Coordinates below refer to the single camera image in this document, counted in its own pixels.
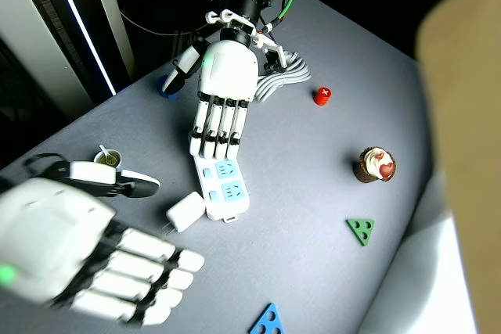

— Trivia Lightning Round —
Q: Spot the red cylinder block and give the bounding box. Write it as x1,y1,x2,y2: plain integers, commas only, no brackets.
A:
312,86,333,107

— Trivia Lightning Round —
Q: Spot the blue cylinder block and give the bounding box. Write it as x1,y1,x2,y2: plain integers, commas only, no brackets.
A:
156,74,181,100

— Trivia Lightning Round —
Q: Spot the white charger adapter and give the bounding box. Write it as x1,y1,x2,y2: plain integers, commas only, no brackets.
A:
161,191,207,236

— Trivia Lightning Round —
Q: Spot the beige wooden board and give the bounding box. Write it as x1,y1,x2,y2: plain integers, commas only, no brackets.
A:
414,0,501,334

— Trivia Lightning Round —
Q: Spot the white power strip cable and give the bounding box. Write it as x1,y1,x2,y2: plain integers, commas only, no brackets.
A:
254,50,312,102

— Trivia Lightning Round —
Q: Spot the small white bowl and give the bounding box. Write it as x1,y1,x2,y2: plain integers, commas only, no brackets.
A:
92,149,122,169

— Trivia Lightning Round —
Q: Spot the white frame post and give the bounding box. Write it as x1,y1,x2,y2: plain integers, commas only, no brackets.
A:
0,0,136,118

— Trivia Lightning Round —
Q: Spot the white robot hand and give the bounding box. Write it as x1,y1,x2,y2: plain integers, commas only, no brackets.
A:
160,38,260,160
0,160,207,329

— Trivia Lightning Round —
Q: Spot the grey table cloth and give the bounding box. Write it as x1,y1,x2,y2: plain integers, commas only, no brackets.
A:
0,0,443,334

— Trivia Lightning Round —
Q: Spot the white blue power strip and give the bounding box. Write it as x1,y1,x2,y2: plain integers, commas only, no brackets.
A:
189,132,251,224

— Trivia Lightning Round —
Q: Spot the toy cupcake with cream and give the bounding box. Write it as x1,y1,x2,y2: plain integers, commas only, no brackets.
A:
353,145,397,185

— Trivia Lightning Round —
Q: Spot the green triangle block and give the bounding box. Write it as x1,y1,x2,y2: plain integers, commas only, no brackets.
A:
345,217,376,248

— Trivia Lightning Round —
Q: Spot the blue triangle block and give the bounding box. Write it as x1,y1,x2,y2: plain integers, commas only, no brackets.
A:
248,302,285,334

